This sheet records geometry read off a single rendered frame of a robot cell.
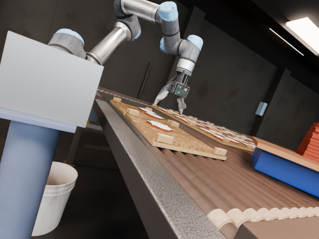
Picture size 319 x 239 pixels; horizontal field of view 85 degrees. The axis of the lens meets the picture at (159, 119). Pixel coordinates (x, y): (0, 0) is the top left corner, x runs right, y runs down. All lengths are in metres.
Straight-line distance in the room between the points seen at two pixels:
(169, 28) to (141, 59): 3.00
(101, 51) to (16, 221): 0.82
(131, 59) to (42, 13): 1.59
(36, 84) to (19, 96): 0.07
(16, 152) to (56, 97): 0.25
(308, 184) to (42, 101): 1.02
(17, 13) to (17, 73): 3.16
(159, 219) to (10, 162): 0.64
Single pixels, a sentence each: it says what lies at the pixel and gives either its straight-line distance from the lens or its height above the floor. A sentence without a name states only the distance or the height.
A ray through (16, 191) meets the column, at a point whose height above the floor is 0.56.
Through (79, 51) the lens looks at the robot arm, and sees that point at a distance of 0.87.
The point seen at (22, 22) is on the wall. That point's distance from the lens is 3.83.
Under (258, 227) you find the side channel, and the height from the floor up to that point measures 0.95.
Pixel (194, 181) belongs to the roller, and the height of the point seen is 0.91.
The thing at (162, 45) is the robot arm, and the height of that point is 1.31.
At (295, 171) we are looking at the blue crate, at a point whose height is 0.98.
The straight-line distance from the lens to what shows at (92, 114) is 1.46.
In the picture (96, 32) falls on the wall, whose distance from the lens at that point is 3.71.
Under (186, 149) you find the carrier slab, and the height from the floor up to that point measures 0.93.
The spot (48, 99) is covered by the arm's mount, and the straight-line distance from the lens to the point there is 0.71.
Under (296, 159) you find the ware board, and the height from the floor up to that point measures 1.03.
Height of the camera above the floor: 1.08
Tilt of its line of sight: 7 degrees down
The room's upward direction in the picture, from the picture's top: 20 degrees clockwise
